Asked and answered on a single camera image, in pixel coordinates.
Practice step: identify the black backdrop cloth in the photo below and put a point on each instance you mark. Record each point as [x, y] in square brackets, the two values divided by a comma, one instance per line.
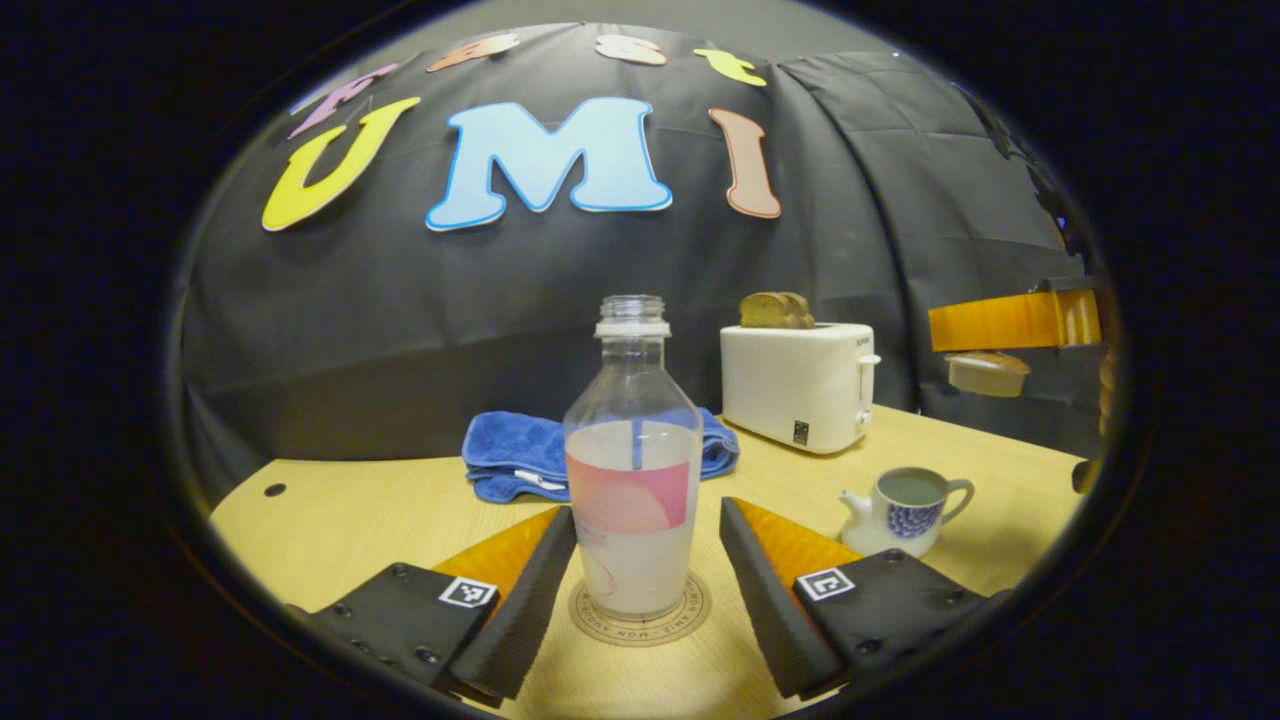
[400, 320]

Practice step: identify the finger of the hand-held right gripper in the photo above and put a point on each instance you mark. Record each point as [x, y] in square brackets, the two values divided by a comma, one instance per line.
[1000, 322]

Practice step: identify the white toaster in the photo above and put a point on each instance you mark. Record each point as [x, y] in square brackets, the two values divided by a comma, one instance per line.
[790, 385]

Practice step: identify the clear plastic water bottle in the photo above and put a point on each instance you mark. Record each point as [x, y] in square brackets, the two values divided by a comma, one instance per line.
[632, 520]

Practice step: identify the blue folded towel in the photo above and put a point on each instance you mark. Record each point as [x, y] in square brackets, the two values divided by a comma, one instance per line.
[510, 455]

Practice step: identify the round cork coaster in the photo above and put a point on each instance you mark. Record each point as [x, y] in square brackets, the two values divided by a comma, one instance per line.
[640, 632]

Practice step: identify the white blue teacup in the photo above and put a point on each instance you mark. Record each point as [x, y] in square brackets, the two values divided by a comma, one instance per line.
[900, 520]

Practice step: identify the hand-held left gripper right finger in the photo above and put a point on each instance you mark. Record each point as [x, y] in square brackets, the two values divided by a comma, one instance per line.
[770, 610]

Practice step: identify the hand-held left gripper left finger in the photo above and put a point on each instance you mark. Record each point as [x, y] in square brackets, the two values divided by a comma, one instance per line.
[525, 610]

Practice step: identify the brown bread slice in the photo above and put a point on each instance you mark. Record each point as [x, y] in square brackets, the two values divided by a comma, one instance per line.
[808, 315]
[768, 312]

